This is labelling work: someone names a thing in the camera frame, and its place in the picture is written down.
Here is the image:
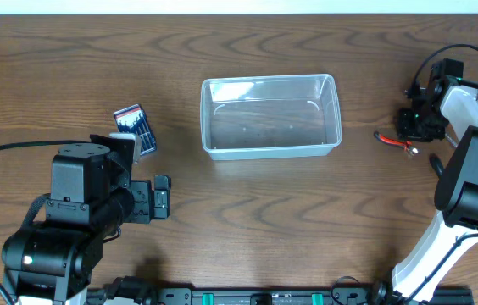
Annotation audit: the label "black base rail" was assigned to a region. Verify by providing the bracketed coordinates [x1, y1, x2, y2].
[86, 277, 475, 305]

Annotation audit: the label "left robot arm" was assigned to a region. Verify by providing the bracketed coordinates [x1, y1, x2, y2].
[2, 135, 171, 304]

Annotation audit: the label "blue screwdriver bit set case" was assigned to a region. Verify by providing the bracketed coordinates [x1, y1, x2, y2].
[113, 104, 157, 156]

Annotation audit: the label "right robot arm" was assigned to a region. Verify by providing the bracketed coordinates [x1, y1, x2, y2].
[381, 58, 478, 304]

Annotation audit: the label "red handled pliers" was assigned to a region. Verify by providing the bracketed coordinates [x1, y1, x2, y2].
[374, 131, 419, 157]

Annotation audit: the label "left black cable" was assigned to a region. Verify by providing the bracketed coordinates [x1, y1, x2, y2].
[0, 140, 92, 162]

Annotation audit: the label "black yellow screwdriver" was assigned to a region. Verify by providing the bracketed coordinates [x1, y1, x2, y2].
[429, 153, 444, 178]

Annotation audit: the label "silver double ring wrench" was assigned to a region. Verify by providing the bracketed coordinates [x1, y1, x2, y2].
[445, 134, 458, 148]

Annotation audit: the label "clear plastic container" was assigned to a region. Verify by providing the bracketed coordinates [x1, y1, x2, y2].
[200, 74, 342, 161]

